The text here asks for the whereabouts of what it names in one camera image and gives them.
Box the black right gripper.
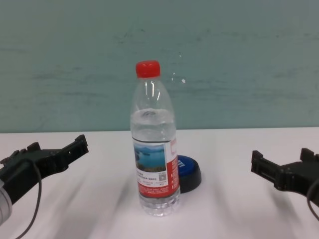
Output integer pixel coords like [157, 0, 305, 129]
[250, 147, 319, 200]

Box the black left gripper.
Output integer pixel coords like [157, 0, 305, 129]
[0, 134, 90, 203]

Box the thin black right gripper cable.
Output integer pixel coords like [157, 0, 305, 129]
[306, 179, 319, 222]

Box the clear water bottle red cap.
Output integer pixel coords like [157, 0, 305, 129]
[130, 60, 181, 218]

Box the blue push button black base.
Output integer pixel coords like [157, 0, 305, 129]
[176, 154, 203, 194]

